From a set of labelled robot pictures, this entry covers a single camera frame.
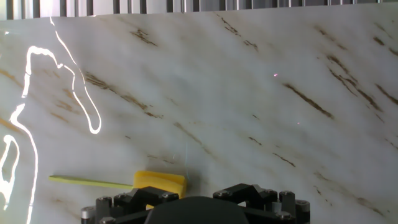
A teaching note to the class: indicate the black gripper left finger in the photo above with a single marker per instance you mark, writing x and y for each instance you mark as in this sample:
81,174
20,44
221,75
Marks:
124,205

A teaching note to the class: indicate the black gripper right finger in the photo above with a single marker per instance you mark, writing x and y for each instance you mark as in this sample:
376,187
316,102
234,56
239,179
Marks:
267,202

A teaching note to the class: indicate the white marble pattern board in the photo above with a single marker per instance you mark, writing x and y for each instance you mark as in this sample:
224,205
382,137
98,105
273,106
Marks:
217,93

